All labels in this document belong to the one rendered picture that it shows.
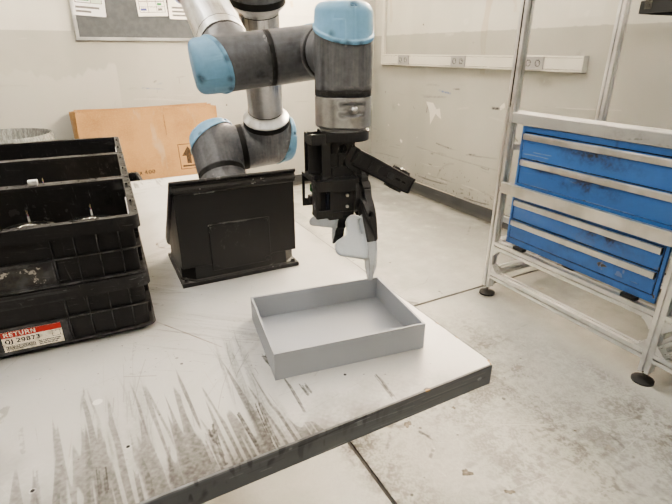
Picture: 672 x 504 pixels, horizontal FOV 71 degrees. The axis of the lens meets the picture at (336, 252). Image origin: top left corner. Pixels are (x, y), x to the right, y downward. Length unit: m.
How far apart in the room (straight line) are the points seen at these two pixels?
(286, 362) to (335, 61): 0.45
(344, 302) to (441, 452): 0.82
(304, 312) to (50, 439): 0.47
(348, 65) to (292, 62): 0.11
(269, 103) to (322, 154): 0.56
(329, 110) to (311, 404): 0.42
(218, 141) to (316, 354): 0.64
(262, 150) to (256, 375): 0.62
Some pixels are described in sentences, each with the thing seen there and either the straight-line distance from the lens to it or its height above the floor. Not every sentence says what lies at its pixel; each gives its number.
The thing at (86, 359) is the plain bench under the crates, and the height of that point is 0.70.
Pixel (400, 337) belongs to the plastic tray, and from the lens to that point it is 0.84.
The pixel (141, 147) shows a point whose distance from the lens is 3.99.
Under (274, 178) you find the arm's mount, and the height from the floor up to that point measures 0.92.
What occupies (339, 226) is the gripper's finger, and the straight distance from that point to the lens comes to 0.76.
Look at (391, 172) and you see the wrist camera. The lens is 0.69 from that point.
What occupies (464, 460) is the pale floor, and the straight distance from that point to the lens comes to 1.68.
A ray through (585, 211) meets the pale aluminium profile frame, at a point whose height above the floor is 0.60.
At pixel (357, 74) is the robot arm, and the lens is 0.63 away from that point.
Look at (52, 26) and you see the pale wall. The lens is 4.11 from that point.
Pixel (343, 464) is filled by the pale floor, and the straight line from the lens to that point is 1.62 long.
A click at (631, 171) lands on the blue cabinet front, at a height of 0.78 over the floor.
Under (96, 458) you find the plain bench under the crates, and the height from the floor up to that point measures 0.70.
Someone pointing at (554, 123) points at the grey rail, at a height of 0.91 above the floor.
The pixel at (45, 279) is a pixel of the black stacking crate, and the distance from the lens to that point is 0.93.
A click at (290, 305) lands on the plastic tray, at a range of 0.96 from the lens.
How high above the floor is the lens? 1.19
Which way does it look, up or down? 23 degrees down
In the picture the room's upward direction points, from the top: straight up
